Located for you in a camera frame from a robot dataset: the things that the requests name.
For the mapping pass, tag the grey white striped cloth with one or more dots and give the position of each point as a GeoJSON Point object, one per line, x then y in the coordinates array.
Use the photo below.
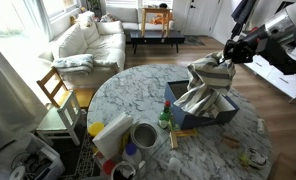
{"type": "Point", "coordinates": [209, 77]}

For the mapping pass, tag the grey folded blanket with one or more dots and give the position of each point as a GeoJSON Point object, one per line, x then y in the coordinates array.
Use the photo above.
{"type": "Point", "coordinates": [82, 63]}

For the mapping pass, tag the white plastic jar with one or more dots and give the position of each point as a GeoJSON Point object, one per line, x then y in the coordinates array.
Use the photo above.
{"type": "Point", "coordinates": [260, 126]}

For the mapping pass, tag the white wooden chair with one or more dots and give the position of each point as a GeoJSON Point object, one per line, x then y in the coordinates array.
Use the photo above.
{"type": "Point", "coordinates": [59, 123]}

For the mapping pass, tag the black coffee table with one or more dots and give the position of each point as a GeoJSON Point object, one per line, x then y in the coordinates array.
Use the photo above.
{"type": "Point", "coordinates": [156, 37]}

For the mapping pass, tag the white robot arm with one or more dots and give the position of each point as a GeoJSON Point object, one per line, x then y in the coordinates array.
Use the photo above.
{"type": "Point", "coordinates": [282, 26]}

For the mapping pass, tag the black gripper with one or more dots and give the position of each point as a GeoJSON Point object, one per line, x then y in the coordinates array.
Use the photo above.
{"type": "Point", "coordinates": [243, 50]}

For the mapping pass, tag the white tv cabinet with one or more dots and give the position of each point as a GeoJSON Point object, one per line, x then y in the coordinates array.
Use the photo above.
{"type": "Point", "coordinates": [278, 78]}

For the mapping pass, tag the white fabric sofa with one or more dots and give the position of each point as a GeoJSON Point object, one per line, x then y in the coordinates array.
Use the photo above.
{"type": "Point", "coordinates": [105, 41]}

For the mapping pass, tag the white bottle blue cap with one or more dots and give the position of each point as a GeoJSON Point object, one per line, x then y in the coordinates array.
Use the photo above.
{"type": "Point", "coordinates": [132, 154]}

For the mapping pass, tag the white plastic storage bin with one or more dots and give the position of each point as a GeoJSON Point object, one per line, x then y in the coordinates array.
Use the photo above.
{"type": "Point", "coordinates": [29, 158]}

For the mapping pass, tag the dark hanging jacket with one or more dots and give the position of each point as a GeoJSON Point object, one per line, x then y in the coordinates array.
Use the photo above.
{"type": "Point", "coordinates": [240, 15]}

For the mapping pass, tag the navy blue open box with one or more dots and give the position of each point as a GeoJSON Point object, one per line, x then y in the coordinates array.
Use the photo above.
{"type": "Point", "coordinates": [227, 108]}

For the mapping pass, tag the white curtain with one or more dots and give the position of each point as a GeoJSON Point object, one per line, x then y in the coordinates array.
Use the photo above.
{"type": "Point", "coordinates": [21, 111]}

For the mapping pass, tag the wooden side table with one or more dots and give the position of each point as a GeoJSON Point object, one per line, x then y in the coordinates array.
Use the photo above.
{"type": "Point", "coordinates": [162, 13]}

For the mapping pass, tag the natural wooden chair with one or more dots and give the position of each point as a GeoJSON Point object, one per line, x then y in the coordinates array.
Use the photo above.
{"type": "Point", "coordinates": [56, 91]}

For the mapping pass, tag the brown wooden sticks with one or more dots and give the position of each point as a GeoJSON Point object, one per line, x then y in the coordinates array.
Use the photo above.
{"type": "Point", "coordinates": [231, 142]}

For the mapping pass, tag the yellow round lid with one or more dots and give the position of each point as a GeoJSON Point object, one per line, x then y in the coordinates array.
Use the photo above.
{"type": "Point", "coordinates": [95, 128]}

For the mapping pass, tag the green bottle red cap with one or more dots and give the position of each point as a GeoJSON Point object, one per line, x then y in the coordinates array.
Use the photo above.
{"type": "Point", "coordinates": [165, 115]}

